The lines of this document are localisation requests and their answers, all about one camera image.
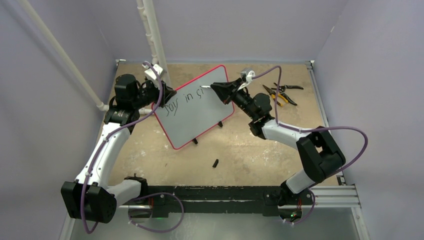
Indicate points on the black handled pliers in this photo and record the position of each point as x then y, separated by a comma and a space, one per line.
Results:
282, 88

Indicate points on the black marker cap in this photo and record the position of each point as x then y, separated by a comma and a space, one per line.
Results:
215, 163

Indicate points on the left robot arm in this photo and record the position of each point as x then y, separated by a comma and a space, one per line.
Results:
89, 197

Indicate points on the black base bar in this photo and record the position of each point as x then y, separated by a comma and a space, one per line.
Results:
269, 201

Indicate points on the yellow handled pliers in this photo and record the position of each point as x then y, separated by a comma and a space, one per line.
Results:
285, 98

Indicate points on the red framed whiteboard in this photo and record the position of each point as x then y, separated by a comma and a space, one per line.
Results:
194, 109

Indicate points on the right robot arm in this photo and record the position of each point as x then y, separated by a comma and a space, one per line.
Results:
319, 153

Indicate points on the white PVC pipe frame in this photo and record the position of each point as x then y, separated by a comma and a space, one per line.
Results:
40, 83

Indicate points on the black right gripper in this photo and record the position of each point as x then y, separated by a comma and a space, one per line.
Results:
227, 91

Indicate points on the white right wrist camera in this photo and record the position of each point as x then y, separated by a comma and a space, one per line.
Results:
247, 75

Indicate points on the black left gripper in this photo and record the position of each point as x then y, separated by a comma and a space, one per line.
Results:
167, 92

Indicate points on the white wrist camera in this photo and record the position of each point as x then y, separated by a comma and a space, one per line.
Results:
247, 75
153, 72

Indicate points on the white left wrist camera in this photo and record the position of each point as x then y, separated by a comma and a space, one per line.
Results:
153, 72

